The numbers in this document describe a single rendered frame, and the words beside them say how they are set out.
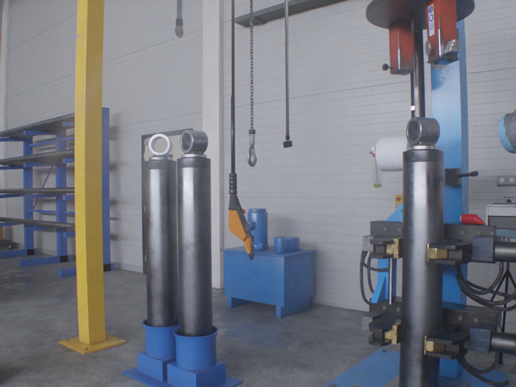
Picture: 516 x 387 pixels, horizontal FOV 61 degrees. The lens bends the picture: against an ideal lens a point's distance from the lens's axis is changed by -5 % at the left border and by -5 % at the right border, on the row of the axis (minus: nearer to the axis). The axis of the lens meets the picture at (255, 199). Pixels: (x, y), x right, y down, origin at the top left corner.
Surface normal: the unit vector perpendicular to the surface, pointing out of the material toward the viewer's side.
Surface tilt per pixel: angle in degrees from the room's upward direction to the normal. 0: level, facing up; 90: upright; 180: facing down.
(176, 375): 90
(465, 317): 90
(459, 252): 90
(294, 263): 90
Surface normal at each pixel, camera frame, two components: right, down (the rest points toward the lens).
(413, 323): -0.65, 0.02
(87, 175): 0.78, 0.01
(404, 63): 0.24, 0.02
